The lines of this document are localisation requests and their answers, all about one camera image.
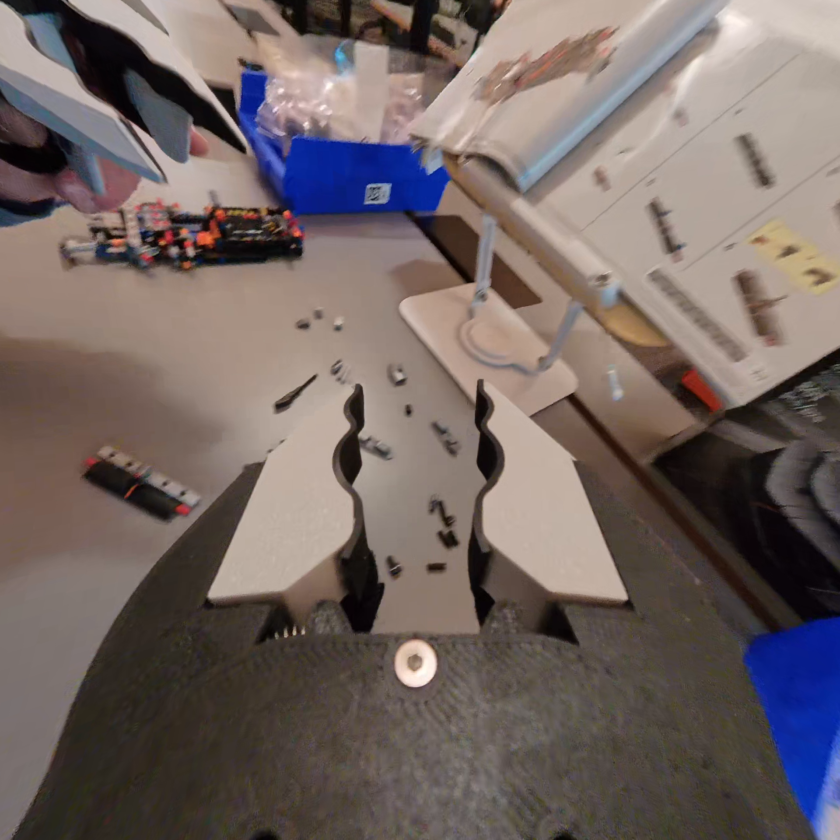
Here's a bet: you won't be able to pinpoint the black curved lego blade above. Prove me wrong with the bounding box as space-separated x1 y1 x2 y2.
273 374 319 412

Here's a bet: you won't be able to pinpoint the black printed set box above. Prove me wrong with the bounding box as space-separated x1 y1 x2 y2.
656 364 840 621

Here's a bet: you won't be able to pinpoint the person's left hand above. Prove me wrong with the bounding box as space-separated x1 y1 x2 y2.
0 105 144 215

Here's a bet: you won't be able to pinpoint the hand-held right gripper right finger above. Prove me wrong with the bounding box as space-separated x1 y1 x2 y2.
469 379 631 608

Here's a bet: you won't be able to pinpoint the blue cardboard box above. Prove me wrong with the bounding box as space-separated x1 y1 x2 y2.
743 617 840 840

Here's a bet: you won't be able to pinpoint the black lego cylinder assembly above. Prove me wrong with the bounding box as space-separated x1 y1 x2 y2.
82 458 191 524

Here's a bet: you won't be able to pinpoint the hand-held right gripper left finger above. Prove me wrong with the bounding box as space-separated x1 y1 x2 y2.
206 384 368 610

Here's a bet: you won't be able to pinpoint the long grey lego beam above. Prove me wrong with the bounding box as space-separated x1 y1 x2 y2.
98 446 203 508

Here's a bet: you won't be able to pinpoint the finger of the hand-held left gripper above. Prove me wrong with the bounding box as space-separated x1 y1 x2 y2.
64 0 250 165
0 7 168 196

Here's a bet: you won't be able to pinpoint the white book stand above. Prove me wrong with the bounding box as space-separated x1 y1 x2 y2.
399 154 670 417

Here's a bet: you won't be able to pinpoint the blue box with code label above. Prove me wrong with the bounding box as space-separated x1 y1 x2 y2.
238 69 454 216

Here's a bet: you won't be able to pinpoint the lego instruction book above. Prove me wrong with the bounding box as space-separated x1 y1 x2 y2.
410 0 840 409

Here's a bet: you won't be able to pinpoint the lego car chassis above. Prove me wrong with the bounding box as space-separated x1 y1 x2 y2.
59 199 307 273

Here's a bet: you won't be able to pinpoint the clear plastic bags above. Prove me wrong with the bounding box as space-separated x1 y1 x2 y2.
255 33 431 144

